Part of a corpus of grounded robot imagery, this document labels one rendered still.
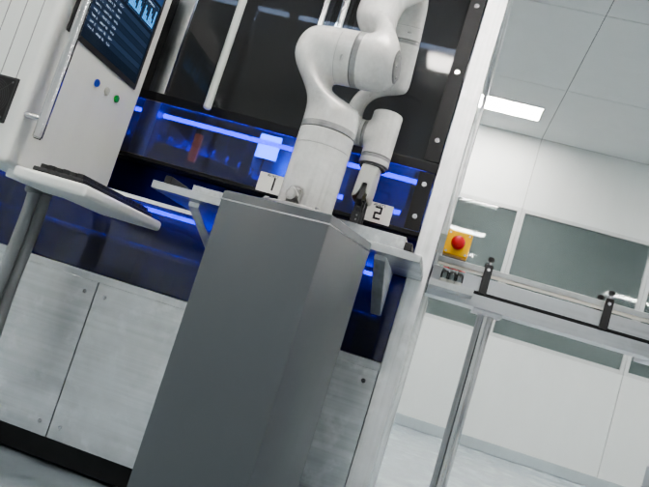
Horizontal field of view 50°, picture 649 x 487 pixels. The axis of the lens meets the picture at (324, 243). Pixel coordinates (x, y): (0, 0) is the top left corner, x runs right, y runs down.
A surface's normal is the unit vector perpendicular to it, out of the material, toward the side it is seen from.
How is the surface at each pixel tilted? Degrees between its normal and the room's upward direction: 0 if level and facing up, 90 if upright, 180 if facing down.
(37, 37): 90
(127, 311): 90
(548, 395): 90
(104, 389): 90
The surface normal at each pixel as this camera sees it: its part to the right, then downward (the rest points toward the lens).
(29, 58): -0.16, -0.17
